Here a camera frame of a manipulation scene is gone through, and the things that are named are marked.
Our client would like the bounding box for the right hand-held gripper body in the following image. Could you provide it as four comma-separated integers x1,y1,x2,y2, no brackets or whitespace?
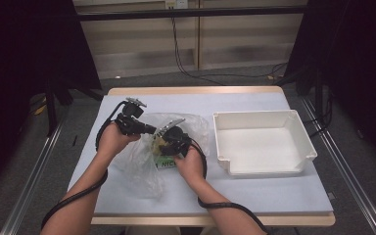
154,117,193,157

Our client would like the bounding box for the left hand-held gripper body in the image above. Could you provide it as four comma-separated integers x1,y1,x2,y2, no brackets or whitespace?
114,96,149,137

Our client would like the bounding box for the round yellow item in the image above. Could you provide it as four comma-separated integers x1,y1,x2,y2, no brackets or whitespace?
150,134,168,157

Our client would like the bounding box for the green packet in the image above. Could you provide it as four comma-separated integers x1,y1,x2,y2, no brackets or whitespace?
154,156,178,170

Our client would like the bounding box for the translucent plastic bag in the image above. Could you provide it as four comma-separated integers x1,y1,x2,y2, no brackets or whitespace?
110,112,212,201

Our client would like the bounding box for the white plastic bin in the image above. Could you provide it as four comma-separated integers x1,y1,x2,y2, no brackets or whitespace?
211,109,318,179

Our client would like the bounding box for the person's left hand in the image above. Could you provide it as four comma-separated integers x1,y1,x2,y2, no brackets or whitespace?
95,121,142,162

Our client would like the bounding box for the person's right hand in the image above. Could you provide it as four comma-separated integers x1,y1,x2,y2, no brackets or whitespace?
172,145,208,188

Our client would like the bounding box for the wooden table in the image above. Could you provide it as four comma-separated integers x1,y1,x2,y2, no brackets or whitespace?
90,85,337,227

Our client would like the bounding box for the wooden cabinet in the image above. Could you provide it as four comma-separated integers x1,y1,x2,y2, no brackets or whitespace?
72,0,308,80

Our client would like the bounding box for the black stand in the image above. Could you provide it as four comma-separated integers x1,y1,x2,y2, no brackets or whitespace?
273,63,334,133
43,77,105,137

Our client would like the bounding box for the white foam table mat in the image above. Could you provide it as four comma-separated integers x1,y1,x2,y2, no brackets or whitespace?
67,92,335,217

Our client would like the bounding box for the black curtain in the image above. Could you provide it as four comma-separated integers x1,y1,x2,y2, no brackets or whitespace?
0,0,103,198
285,0,376,171

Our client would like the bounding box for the black horizontal bar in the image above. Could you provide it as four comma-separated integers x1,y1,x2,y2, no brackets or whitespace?
77,5,308,22

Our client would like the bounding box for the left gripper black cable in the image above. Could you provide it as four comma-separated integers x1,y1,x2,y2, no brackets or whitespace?
40,100,129,231

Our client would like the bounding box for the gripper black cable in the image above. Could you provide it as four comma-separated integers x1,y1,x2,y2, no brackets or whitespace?
40,100,129,231
189,138,270,235

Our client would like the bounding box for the black hanging cable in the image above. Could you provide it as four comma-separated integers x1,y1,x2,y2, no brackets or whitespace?
170,17,289,86

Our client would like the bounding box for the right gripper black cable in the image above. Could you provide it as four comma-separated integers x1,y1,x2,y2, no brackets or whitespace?
189,138,270,235

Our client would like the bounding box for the metal floor rail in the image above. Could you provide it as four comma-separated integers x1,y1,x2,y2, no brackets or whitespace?
299,97,376,235
0,106,73,235

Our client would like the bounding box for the white wall socket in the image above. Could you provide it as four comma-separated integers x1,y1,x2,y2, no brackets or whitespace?
164,0,189,10

